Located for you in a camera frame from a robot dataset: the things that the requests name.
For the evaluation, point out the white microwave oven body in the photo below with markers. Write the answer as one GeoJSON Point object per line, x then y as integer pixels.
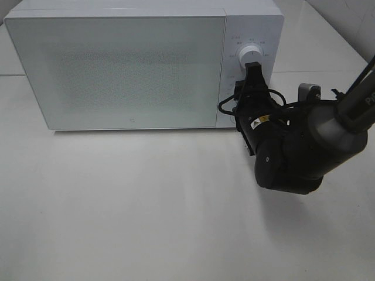
{"type": "Point", "coordinates": [123, 65]}

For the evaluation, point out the upper white power knob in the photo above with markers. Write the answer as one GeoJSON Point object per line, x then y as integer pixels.
{"type": "Point", "coordinates": [250, 53]}

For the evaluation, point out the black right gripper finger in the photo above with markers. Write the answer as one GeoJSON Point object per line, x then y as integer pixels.
{"type": "Point", "coordinates": [238, 86]}
{"type": "Point", "coordinates": [254, 76]}

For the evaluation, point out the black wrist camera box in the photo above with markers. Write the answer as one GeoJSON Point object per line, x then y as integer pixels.
{"type": "Point", "coordinates": [309, 92]}

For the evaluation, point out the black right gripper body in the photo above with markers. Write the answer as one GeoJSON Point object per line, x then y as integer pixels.
{"type": "Point", "coordinates": [251, 101]}

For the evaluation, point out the white microwave door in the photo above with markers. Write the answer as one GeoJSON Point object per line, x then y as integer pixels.
{"type": "Point", "coordinates": [122, 73]}

